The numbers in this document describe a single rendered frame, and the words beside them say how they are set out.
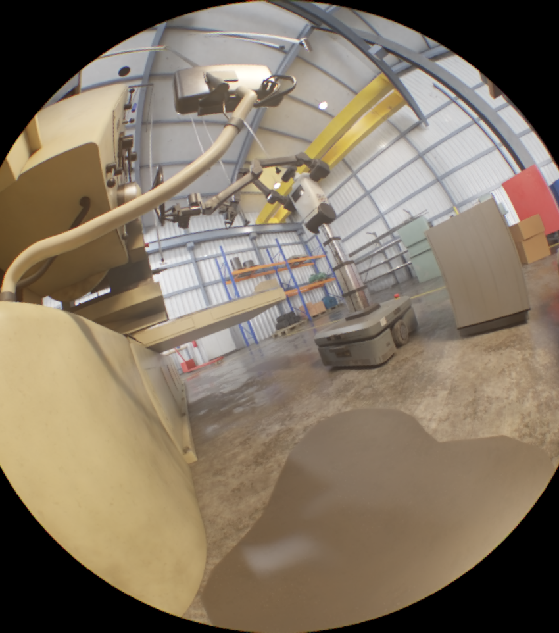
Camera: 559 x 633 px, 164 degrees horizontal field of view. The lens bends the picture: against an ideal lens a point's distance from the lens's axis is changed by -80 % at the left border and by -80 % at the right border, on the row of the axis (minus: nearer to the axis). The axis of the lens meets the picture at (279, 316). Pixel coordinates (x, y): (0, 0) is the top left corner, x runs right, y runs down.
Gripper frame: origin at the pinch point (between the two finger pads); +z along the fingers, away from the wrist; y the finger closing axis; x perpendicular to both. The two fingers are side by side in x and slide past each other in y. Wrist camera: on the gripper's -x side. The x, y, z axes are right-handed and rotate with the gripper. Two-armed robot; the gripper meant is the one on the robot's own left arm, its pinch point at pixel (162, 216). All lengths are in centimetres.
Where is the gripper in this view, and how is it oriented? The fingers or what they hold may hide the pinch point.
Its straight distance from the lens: 106.6
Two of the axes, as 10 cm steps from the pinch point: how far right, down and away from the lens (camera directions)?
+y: -4.2, -9.0, 1.2
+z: -8.0, 3.1, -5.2
